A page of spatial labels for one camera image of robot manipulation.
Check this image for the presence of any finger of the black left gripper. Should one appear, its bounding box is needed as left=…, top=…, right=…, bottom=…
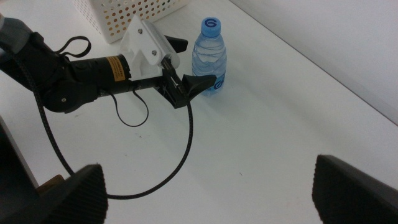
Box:
left=164, top=35, right=189, bottom=54
left=182, top=73, right=218, bottom=101

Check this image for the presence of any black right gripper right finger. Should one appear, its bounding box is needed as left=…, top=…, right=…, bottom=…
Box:
left=312, top=154, right=398, bottom=224

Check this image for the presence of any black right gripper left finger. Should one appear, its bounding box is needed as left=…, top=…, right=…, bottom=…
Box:
left=18, top=163, right=109, bottom=224

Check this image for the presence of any small clear water bottle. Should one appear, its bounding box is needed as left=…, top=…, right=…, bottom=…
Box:
left=192, top=17, right=227, bottom=96

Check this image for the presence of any small brown block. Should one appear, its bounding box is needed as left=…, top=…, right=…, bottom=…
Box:
left=36, top=174, right=65, bottom=195

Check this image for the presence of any white perforated plastic basket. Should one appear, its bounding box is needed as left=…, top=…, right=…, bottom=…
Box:
left=72, top=0, right=190, bottom=44

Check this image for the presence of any dark grey stand block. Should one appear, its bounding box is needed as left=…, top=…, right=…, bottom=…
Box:
left=0, top=116, right=40, bottom=224

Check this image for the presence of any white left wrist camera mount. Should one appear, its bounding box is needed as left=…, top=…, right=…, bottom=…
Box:
left=119, top=14, right=181, bottom=80

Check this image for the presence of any black braided left camera cable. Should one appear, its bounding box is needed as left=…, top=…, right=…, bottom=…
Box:
left=0, top=40, right=194, bottom=200

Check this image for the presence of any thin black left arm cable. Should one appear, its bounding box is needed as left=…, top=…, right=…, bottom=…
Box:
left=57, top=35, right=149, bottom=128

